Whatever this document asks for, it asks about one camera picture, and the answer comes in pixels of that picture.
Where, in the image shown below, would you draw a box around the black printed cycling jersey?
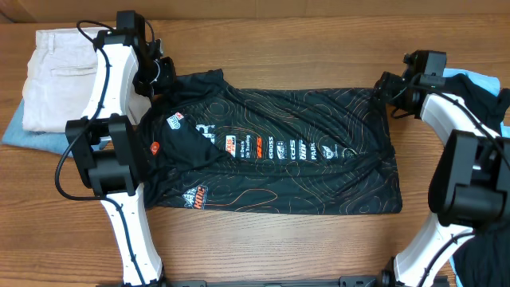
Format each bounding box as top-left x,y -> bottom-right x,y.
137,69 -> 402,215

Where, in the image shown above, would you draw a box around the light blue shirt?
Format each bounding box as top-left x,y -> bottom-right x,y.
443,69 -> 509,287

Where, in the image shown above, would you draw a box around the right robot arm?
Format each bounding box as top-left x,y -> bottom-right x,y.
357,50 -> 509,286

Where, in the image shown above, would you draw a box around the folded beige pants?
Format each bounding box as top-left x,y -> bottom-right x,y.
22,27 -> 151,132

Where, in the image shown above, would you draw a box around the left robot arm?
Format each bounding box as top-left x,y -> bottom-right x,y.
61,10 -> 176,286

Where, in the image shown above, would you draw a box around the folded blue jeans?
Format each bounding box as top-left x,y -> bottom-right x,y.
2,100 -> 69,155

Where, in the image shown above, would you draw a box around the plain black shirt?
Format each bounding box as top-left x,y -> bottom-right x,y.
437,73 -> 510,287

